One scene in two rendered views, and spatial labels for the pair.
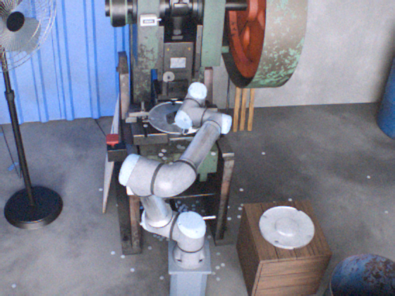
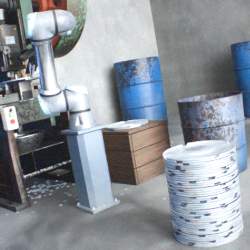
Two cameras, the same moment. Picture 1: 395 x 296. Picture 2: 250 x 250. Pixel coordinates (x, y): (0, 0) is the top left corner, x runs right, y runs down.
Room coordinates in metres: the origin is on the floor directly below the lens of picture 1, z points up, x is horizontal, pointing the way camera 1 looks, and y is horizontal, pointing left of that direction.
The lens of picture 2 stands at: (-0.36, 0.84, 0.68)
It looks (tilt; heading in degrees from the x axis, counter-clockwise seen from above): 8 degrees down; 327
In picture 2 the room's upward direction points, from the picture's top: 9 degrees counter-clockwise
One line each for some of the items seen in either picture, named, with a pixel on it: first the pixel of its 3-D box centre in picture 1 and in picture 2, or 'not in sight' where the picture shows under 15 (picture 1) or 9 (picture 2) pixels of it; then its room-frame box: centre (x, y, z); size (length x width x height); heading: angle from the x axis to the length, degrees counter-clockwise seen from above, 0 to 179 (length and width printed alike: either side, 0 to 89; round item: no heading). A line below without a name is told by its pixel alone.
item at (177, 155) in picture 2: not in sight; (198, 149); (0.62, -0.13, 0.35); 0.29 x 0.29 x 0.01
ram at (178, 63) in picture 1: (176, 63); (7, 45); (2.03, 0.11, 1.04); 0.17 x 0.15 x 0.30; 13
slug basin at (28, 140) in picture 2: not in sight; (22, 141); (2.07, 0.12, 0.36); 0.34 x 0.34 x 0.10
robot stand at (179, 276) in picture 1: (187, 285); (90, 167); (1.34, -0.01, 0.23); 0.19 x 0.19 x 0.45; 5
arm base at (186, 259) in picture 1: (190, 248); (81, 118); (1.34, -0.01, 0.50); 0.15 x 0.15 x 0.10
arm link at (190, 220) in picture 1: (189, 230); (76, 97); (1.35, 0.00, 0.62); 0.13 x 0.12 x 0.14; 70
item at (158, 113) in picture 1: (177, 117); (20, 80); (1.95, 0.09, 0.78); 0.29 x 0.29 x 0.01
